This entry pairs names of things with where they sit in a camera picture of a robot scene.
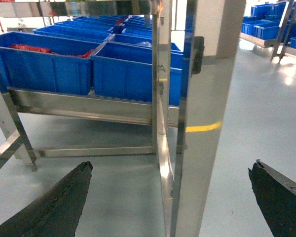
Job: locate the stainless steel rack frame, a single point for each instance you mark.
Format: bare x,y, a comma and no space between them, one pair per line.
185,139

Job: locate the left blue plastic bin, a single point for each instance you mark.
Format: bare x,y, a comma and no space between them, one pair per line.
45,63

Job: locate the right blue plastic bin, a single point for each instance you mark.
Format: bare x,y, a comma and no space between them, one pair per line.
122,71

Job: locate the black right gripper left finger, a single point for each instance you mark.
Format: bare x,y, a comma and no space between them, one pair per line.
57,212

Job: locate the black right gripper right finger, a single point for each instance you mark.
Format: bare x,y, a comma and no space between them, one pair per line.
276,197

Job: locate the blue plastic bin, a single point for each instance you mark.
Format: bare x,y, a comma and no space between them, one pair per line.
45,63
122,71

